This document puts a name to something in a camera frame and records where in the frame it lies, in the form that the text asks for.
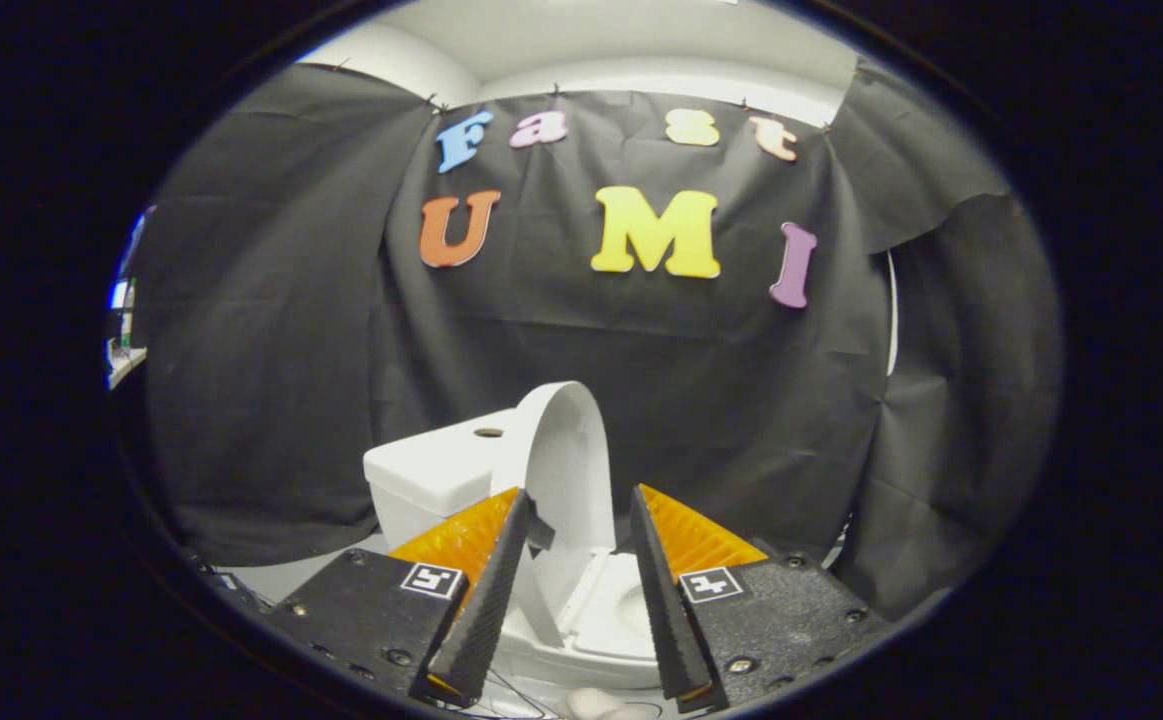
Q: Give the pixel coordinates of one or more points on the white toilet lid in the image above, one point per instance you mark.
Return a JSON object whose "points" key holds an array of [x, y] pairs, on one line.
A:
{"points": [[571, 460]]}

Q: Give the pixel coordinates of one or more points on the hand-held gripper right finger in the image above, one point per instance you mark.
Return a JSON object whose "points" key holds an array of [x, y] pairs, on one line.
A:
{"points": [[666, 620]]}

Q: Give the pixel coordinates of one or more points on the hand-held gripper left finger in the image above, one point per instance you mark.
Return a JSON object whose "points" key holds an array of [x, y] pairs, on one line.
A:
{"points": [[486, 610]]}

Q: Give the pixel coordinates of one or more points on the white soft object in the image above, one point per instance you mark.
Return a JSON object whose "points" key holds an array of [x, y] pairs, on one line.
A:
{"points": [[601, 705]]}

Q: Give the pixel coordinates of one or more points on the black backdrop cloth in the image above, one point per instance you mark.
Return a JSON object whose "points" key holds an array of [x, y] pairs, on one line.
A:
{"points": [[641, 380]]}

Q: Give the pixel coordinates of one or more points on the white ceramic toilet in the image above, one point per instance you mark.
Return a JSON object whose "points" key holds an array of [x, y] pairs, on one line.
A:
{"points": [[431, 480]]}

